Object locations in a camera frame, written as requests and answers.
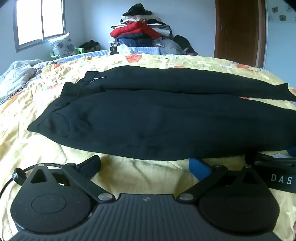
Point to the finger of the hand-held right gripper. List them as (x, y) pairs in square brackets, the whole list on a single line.
[(252, 157), (292, 151)]

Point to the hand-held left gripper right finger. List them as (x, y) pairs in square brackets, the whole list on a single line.
[(199, 169)]

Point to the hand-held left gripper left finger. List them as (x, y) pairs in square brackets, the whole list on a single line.
[(89, 165)]

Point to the black pants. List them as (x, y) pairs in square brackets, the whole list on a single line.
[(161, 115)]

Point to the yellow carrot print blanket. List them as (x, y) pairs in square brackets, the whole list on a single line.
[(143, 176)]

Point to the green plastic chair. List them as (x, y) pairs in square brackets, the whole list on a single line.
[(79, 50)]

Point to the grey crumpled quilt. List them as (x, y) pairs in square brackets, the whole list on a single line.
[(16, 74)]

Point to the dark bag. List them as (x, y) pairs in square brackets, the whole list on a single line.
[(90, 45)]

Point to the floral white pillow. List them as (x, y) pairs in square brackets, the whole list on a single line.
[(62, 45)]

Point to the blue mattress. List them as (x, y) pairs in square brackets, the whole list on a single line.
[(143, 49)]

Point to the brown wooden door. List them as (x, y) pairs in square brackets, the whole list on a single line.
[(238, 30)]

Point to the pile of folded clothes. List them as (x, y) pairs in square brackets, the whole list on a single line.
[(138, 32)]

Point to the window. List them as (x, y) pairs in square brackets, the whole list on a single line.
[(39, 20)]

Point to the floral wall stickers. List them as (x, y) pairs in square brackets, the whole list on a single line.
[(282, 17)]

